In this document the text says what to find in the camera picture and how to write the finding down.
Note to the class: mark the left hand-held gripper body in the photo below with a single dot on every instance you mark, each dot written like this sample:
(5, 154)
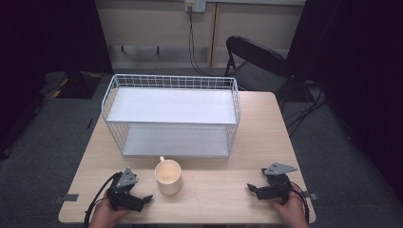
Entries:
(125, 193)

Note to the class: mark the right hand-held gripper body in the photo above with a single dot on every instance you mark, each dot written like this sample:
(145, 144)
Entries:
(275, 186)

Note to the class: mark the person's left hand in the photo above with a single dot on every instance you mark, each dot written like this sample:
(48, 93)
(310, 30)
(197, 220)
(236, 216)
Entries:
(104, 215)

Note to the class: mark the person's right hand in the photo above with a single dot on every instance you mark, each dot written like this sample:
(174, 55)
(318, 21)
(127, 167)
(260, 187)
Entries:
(293, 212)

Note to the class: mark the cream cup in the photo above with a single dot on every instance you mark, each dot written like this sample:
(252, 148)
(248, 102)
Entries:
(168, 177)

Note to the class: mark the grey tape strip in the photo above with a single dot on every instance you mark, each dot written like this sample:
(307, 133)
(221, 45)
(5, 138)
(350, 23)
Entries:
(310, 195)
(67, 198)

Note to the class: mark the black stand base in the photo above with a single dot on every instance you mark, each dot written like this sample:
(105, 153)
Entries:
(76, 84)

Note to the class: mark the black folding chair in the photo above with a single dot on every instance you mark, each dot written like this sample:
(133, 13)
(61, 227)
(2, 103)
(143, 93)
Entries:
(256, 66)

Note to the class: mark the dark curtain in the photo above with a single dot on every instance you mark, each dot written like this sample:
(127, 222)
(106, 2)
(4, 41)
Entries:
(355, 63)
(47, 34)

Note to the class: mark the white wall socket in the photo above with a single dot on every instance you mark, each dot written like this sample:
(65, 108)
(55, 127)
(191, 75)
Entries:
(195, 5)

